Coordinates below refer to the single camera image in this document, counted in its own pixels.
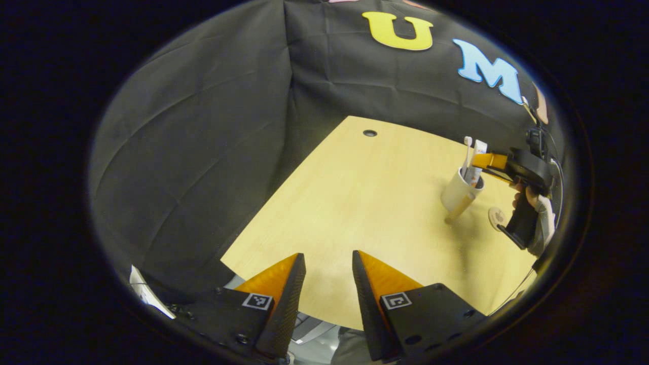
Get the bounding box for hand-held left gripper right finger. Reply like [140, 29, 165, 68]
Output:
[352, 250, 488, 363]

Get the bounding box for person's grey trousers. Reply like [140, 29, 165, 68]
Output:
[330, 327, 386, 365]

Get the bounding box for black backdrop cloth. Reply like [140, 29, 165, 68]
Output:
[90, 0, 551, 305]

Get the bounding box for white cup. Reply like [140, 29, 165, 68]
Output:
[440, 167, 485, 225]

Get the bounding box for round cork coaster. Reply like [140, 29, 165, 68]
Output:
[488, 207, 508, 232]

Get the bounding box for light wooden desktop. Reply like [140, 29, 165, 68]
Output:
[221, 116, 538, 331]

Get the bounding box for white toothpaste tube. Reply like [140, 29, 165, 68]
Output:
[465, 140, 488, 187]

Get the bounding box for white paper sheet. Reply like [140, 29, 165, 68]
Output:
[129, 265, 176, 320]

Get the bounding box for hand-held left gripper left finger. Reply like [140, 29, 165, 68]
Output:
[175, 252, 307, 361]

